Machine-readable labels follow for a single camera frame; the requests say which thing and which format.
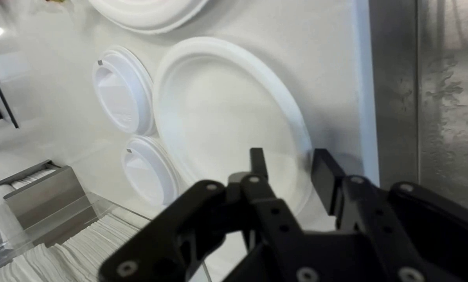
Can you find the white cup lid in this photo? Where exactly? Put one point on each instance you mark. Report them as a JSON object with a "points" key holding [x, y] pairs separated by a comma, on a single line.
{"points": [[149, 170], [124, 89]]}

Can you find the stainless steel sink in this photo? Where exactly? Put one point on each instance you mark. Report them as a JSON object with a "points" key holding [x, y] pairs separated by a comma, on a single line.
{"points": [[420, 57]]}

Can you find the metal napkin holder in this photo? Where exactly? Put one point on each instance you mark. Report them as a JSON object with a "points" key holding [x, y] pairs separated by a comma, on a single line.
{"points": [[47, 200]]}

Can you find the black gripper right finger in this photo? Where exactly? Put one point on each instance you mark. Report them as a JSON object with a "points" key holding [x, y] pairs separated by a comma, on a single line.
{"points": [[415, 233]]}

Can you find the white plate with fruit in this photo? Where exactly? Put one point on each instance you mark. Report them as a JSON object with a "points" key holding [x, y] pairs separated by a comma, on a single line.
{"points": [[149, 15]]}

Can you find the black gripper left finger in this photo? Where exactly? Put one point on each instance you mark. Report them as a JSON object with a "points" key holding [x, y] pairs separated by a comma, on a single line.
{"points": [[172, 245]]}

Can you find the small white plate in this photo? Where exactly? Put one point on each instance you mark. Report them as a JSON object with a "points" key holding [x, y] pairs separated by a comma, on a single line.
{"points": [[216, 100]]}

